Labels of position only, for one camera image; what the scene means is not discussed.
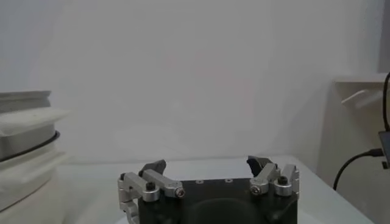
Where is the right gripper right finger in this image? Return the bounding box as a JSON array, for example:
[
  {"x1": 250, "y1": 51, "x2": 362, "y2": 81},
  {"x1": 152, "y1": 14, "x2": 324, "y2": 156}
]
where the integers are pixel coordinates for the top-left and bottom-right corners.
[{"x1": 246, "y1": 155, "x2": 300, "y2": 197}]

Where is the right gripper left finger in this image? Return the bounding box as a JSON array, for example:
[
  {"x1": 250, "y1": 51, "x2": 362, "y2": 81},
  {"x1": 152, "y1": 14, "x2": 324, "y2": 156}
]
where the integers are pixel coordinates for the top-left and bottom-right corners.
[{"x1": 118, "y1": 159, "x2": 186, "y2": 224}]

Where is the cream electric cooker base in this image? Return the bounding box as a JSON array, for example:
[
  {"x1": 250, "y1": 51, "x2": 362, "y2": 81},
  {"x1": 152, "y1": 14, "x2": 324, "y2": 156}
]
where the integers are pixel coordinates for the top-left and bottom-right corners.
[{"x1": 0, "y1": 130, "x2": 73, "y2": 214}]

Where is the black adapter mains cable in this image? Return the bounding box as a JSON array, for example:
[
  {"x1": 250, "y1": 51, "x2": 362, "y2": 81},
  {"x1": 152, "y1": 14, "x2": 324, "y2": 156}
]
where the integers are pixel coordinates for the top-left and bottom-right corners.
[{"x1": 333, "y1": 148, "x2": 385, "y2": 191}]

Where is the black laptop charger cable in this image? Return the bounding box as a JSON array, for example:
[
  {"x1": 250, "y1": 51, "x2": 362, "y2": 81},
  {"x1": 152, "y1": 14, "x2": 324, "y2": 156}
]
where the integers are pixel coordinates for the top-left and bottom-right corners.
[{"x1": 382, "y1": 71, "x2": 390, "y2": 132}]

